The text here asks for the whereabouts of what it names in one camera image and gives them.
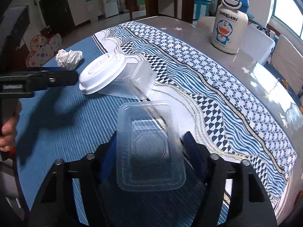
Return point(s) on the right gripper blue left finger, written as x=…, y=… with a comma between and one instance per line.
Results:
x=108, y=161

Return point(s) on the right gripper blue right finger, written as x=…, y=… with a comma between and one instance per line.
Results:
x=196, y=156

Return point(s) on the clear plastic tray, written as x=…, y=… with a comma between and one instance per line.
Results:
x=149, y=149

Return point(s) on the white paper ball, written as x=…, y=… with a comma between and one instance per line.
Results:
x=68, y=59

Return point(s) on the clear plastic container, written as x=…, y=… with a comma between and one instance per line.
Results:
x=135, y=81

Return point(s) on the person's left hand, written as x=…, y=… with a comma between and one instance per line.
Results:
x=9, y=131

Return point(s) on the blue ribbed mat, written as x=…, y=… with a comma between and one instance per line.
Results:
x=63, y=123

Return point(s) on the blue white patterned cloth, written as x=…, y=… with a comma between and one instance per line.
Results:
x=224, y=115

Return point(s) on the white plastic lid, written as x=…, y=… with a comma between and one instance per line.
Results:
x=101, y=72

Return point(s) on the white water dispenser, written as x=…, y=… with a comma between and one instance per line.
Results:
x=90, y=9

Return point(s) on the white refrigerator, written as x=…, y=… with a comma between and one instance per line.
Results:
x=109, y=8

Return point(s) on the white chair back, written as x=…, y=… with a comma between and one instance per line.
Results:
x=257, y=44

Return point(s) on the white Doraemon bottle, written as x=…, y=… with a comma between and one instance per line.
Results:
x=230, y=24

